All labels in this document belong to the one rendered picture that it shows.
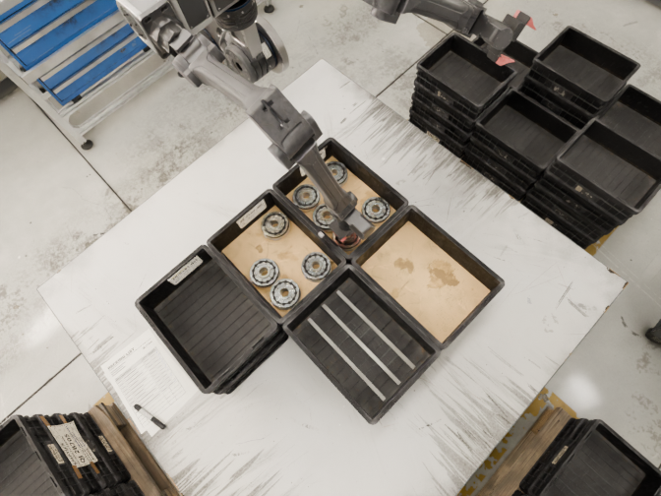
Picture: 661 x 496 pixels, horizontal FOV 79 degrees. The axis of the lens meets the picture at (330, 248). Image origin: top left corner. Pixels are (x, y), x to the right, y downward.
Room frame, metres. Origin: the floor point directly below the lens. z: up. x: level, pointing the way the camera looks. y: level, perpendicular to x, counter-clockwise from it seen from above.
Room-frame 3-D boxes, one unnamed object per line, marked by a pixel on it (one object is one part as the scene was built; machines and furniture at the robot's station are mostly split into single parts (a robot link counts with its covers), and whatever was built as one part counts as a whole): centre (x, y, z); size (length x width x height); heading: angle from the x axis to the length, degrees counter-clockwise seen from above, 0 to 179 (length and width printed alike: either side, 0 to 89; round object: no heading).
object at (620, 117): (0.96, -1.61, 0.31); 0.40 x 0.30 x 0.34; 34
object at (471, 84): (1.40, -0.83, 0.37); 0.40 x 0.30 x 0.45; 34
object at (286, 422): (0.43, 0.08, 0.35); 1.60 x 1.60 x 0.70; 34
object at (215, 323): (0.35, 0.44, 0.87); 0.40 x 0.30 x 0.11; 33
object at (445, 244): (0.34, -0.28, 0.87); 0.40 x 0.30 x 0.11; 33
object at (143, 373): (0.21, 0.74, 0.70); 0.33 x 0.23 x 0.01; 34
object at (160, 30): (0.92, 0.29, 1.45); 0.09 x 0.08 x 0.12; 124
